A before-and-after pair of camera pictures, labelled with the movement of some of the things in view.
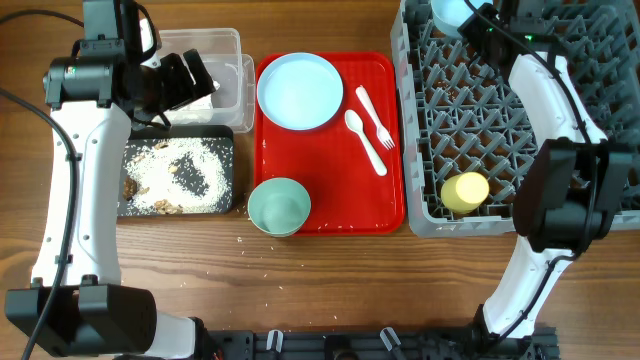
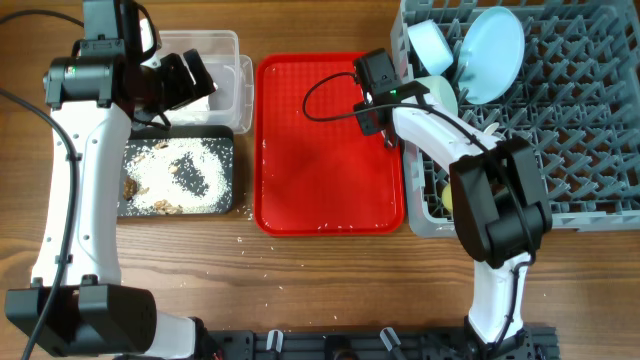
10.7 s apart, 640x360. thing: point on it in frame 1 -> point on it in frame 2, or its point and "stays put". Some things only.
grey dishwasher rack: [467, 138] stays put
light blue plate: [299, 91] -> [491, 55]
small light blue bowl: [451, 15] -> [430, 46]
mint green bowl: [279, 206] -> [440, 94]
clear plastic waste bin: [233, 75] stays put
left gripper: [184, 89] stays put
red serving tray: [347, 196] stays put
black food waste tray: [176, 171] stays put
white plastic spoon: [354, 122] -> [491, 129]
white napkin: [197, 112] stays put
